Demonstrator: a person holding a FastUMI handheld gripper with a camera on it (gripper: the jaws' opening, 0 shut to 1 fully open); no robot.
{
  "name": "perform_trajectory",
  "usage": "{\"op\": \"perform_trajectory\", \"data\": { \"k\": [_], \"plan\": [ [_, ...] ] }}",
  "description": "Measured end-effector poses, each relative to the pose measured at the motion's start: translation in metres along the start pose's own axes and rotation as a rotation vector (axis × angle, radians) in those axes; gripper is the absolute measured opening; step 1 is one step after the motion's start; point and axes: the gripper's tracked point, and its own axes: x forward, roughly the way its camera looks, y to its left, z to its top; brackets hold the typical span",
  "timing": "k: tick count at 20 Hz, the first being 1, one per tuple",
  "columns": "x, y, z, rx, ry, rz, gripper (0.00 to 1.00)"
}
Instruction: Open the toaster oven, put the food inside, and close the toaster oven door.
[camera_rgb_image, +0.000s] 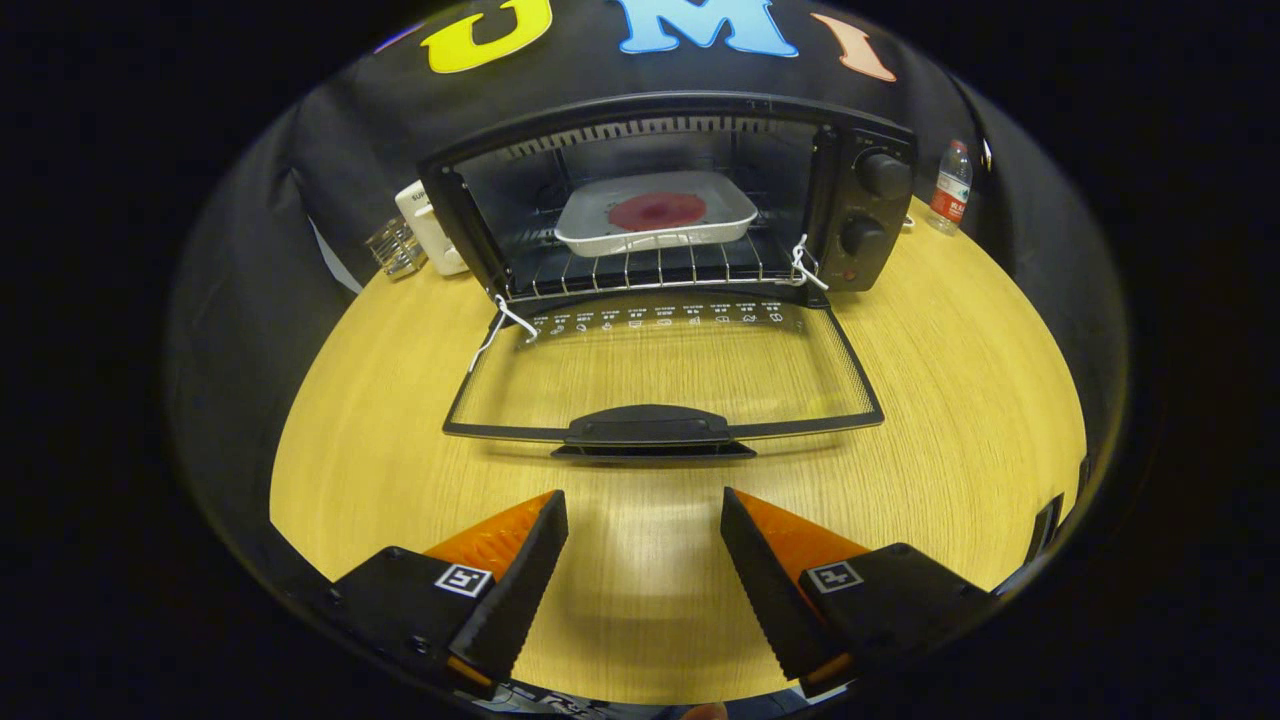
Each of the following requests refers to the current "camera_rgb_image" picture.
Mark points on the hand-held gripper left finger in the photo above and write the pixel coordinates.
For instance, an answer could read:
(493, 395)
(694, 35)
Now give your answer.
(520, 600)

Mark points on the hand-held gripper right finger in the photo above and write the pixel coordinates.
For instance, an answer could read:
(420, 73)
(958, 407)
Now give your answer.
(765, 600)

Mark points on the white square food plate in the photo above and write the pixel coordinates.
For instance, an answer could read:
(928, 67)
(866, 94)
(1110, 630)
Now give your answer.
(590, 225)

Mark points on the pink ham slice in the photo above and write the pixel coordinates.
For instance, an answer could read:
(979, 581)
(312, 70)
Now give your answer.
(657, 211)

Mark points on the black toaster oven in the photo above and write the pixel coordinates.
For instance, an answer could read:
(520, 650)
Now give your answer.
(890, 210)

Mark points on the white bread toaster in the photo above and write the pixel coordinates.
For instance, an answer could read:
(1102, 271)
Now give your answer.
(430, 235)

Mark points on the dark chair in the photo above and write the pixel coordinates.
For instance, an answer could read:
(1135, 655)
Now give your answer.
(1045, 530)

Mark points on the black backdrop cloth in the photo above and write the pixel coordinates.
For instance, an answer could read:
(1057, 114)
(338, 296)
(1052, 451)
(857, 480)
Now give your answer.
(250, 300)

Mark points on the clear bottle red label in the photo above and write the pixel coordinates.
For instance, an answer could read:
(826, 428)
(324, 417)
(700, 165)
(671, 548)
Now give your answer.
(950, 195)

